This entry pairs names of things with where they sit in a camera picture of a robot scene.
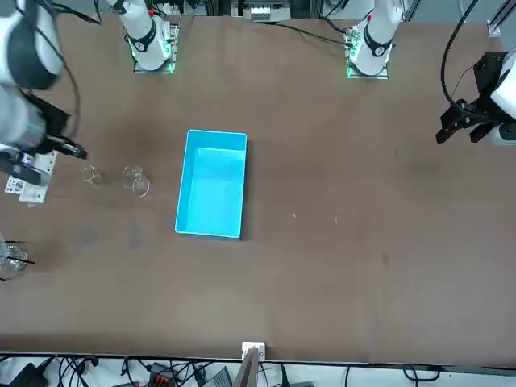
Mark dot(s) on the black power adapter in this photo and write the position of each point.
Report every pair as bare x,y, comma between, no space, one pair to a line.
28,377

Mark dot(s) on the black hub with orange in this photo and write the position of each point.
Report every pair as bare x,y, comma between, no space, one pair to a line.
161,377

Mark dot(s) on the blue plastic bin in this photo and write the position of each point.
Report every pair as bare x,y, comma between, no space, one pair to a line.
213,189

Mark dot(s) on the aluminium corner profile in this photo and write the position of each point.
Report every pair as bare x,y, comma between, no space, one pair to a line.
498,22

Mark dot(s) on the glass jar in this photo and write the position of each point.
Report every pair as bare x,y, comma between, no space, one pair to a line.
12,262

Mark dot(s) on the aluminium camera post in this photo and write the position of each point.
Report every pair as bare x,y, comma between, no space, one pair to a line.
250,371

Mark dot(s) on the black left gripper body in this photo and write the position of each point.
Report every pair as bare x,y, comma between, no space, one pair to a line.
489,72

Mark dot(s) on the large glass beaker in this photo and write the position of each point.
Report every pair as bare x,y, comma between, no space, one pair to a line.
141,187

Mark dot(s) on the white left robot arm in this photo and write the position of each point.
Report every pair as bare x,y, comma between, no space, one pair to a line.
377,36

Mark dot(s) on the metal base plate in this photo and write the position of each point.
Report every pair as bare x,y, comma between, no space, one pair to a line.
350,60
174,40

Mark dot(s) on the white power strip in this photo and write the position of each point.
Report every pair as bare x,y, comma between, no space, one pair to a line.
260,10

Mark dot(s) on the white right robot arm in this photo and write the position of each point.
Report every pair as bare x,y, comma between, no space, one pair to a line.
141,32

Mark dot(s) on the white side bench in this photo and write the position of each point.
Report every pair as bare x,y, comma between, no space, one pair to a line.
375,379

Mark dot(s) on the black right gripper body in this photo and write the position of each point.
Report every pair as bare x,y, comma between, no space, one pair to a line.
54,125

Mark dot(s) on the small glass beaker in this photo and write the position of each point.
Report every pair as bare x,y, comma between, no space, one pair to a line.
93,177

